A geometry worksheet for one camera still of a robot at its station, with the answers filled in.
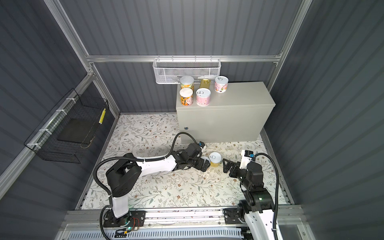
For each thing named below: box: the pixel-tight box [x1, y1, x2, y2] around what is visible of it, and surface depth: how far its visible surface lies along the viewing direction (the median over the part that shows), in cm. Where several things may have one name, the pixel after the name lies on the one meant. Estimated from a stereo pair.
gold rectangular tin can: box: [199, 78, 211, 89], surface depth 84 cm
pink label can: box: [214, 75, 229, 94], surface depth 83 cm
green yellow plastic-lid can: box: [180, 75, 195, 91], surface depth 79 cm
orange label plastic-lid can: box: [179, 87, 194, 107], surface depth 74 cm
